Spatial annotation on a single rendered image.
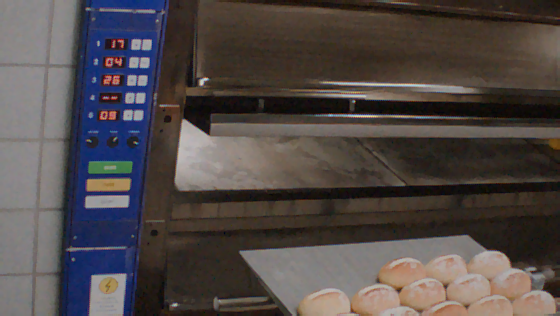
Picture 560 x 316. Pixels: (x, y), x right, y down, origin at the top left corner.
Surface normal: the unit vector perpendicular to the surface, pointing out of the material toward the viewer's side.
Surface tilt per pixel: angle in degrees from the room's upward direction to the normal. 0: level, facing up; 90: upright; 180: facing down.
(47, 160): 90
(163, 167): 90
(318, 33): 70
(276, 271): 0
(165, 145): 90
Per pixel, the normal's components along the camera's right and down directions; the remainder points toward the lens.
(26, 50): 0.37, 0.41
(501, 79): 0.40, 0.07
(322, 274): 0.16, -0.91
